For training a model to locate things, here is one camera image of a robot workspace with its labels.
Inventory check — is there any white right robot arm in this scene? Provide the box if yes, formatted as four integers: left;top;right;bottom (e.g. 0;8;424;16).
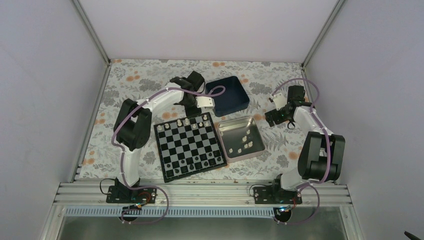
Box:
265;85;346;204

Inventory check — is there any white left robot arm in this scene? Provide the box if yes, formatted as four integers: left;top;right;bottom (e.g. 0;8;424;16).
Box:
111;71;205;203

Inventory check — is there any black and white chessboard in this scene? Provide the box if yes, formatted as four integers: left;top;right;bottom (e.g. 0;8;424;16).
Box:
153;112;227;183

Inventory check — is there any dark blue square tray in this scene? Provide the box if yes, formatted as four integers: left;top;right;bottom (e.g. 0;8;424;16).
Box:
205;76;250;117

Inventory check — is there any pink metal tin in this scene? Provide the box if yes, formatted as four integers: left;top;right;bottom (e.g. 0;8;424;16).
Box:
217;116;266;163

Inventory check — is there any floral patterned table mat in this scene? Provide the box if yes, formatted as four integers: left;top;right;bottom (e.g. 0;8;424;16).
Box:
79;59;306;182

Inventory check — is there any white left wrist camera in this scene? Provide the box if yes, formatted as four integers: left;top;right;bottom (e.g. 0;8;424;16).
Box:
195;96;215;109

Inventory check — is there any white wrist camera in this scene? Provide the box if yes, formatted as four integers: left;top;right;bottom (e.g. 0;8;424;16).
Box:
195;96;215;109
269;92;287;110

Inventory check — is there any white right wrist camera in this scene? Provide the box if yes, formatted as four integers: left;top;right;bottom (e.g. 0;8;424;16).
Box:
269;92;287;110

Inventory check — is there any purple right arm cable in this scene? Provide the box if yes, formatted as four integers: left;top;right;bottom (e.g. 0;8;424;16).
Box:
270;78;332;226

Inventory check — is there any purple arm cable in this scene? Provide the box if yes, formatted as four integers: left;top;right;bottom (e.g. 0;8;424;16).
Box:
270;78;332;226
110;85;227;226

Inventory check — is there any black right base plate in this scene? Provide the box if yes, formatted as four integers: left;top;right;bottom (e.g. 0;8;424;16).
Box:
252;185;303;205

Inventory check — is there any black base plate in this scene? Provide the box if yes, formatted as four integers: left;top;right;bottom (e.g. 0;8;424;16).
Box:
252;185;303;205
105;185;157;205

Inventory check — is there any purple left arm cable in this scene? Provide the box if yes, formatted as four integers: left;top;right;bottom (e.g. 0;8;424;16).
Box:
110;85;227;226

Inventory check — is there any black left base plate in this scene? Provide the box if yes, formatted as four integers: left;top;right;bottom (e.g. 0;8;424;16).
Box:
105;185;157;205

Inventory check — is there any aluminium front rail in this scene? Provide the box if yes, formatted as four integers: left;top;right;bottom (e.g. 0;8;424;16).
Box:
53;183;353;207

